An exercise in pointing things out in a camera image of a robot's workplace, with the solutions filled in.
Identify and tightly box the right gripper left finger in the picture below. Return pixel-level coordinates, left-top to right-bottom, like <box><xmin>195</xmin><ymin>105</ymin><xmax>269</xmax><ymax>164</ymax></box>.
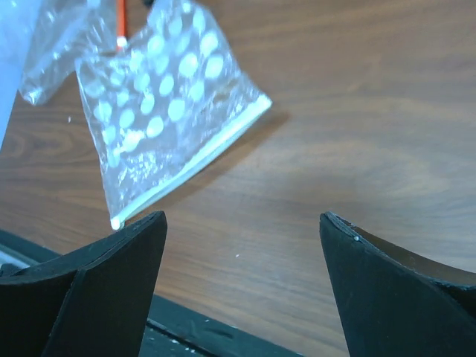
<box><xmin>1</xmin><ymin>211</ymin><xmax>167</xmax><ymax>356</ymax></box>

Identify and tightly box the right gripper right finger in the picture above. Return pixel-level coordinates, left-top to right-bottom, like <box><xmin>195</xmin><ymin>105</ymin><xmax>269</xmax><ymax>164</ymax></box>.
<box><xmin>320</xmin><ymin>212</ymin><xmax>475</xmax><ymax>356</ymax></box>

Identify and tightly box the polka dot zip bag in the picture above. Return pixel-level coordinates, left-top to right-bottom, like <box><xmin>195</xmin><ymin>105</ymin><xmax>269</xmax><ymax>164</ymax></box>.
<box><xmin>76</xmin><ymin>1</ymin><xmax>272</xmax><ymax>230</ymax></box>

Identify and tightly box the clear orange-zip plastic bag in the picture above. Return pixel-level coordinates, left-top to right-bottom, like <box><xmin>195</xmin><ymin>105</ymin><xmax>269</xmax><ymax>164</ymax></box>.
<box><xmin>19</xmin><ymin>0</ymin><xmax>118</xmax><ymax>106</ymax></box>

